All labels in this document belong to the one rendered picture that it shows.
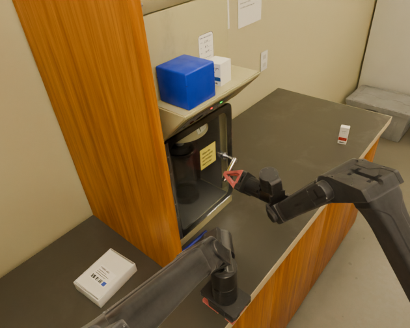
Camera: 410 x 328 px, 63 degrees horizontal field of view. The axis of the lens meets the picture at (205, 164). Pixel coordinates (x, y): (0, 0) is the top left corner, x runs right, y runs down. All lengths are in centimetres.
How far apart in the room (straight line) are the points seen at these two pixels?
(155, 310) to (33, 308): 80
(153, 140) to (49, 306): 67
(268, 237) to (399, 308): 128
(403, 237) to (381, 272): 185
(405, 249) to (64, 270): 103
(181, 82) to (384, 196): 47
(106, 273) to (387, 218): 85
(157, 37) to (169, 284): 55
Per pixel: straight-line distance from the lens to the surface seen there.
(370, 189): 59
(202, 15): 93
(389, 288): 242
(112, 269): 117
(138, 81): 70
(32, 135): 121
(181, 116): 78
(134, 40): 67
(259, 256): 118
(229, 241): 77
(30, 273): 133
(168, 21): 85
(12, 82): 114
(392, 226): 61
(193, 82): 78
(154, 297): 48
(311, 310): 220
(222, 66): 89
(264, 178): 98
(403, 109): 359
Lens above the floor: 188
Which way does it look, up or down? 37 degrees down
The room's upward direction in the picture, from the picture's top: 5 degrees counter-clockwise
